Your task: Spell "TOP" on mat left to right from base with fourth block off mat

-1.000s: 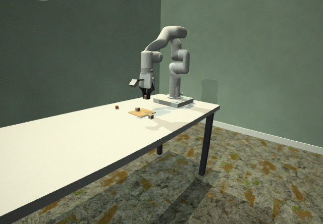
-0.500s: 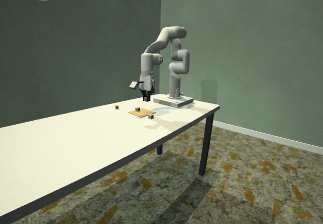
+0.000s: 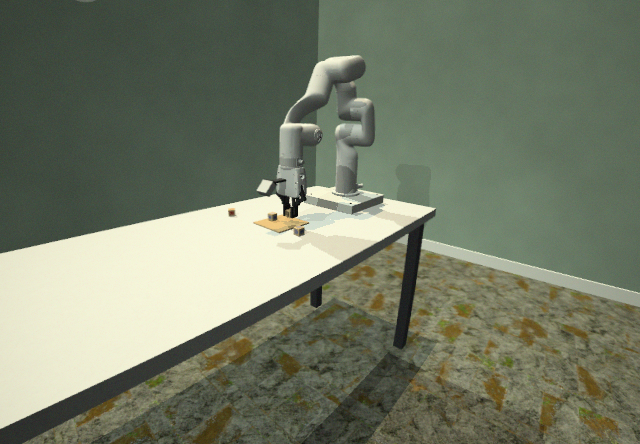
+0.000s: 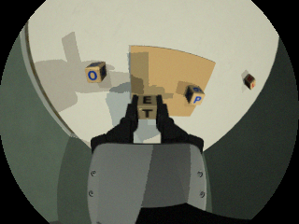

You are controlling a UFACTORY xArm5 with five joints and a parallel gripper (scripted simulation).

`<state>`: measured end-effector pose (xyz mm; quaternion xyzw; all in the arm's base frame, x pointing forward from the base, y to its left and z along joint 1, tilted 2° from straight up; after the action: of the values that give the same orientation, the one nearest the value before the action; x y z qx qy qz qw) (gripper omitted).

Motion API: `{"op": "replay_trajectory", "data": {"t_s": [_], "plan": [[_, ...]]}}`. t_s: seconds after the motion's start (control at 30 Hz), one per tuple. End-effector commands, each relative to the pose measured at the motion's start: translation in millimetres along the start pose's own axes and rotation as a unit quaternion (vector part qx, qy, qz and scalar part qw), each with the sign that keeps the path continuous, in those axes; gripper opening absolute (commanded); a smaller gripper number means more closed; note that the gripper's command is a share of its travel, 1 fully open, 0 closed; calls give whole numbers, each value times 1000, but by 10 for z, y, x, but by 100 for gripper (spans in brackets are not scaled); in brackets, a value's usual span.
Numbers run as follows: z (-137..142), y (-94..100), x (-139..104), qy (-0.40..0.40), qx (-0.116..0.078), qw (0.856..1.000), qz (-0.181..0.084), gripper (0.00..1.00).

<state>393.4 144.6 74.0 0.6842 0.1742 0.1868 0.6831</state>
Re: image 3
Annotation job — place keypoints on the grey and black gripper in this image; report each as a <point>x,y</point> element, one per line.
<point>294,187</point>

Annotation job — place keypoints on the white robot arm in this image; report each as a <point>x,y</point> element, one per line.
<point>350,108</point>

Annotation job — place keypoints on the tan flat mat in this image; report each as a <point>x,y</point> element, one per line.
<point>281,224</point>

